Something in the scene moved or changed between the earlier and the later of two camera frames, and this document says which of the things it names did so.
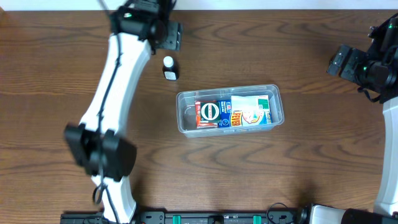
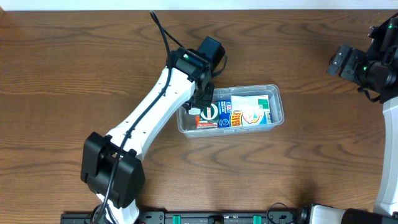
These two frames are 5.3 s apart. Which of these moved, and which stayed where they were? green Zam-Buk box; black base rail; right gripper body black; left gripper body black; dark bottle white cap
Moved: dark bottle white cap; left gripper body black
Stayed: black base rail; right gripper body black; green Zam-Buk box
